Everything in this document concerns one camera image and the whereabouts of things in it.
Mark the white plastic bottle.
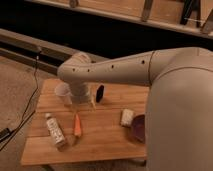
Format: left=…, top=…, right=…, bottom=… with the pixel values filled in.
left=45, top=113, right=66, bottom=148

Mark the orange carrot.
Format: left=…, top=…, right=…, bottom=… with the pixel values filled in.
left=74, top=114, right=82, bottom=137

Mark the black cable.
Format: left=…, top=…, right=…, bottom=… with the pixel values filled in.
left=0, top=49, right=42, bottom=152

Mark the clear plastic cup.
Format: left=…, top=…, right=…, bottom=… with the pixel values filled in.
left=54, top=83, right=71, bottom=106

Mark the white sponge block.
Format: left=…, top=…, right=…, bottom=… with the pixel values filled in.
left=121, top=109, right=134, bottom=127

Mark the black eraser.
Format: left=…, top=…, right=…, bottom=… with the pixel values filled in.
left=96, top=85, right=104, bottom=103

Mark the grey metal rail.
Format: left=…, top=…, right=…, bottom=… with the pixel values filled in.
left=0, top=28, right=108, bottom=76

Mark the wooden table board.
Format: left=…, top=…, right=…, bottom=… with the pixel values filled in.
left=21, top=79, right=148, bottom=166

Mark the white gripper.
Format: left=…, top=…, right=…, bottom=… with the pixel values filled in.
left=69, top=83, right=96, bottom=112

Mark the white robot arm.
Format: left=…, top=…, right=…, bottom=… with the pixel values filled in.
left=57, top=47, right=213, bottom=171

